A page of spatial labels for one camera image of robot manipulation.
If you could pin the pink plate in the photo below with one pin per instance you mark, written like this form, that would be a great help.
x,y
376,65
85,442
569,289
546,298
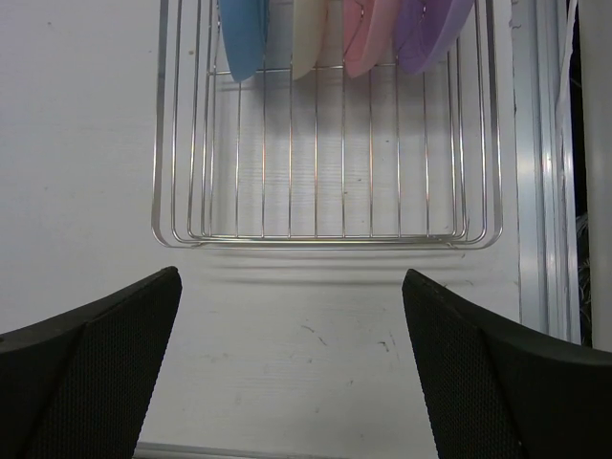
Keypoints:
x,y
367,30

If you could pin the cream plate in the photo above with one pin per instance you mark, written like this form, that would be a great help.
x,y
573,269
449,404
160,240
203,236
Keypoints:
x,y
309,22

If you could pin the blue plate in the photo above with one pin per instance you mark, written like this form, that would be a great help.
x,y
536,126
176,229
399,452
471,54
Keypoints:
x,y
244,27

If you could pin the metal wire dish rack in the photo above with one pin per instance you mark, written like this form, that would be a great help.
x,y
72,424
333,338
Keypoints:
x,y
386,160

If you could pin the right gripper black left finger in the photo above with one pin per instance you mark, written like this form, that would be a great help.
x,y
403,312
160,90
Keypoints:
x,y
79,384

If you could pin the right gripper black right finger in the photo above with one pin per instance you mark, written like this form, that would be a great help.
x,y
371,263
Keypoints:
x,y
497,389

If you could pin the purple plate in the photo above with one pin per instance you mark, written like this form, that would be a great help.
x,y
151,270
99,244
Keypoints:
x,y
426,30

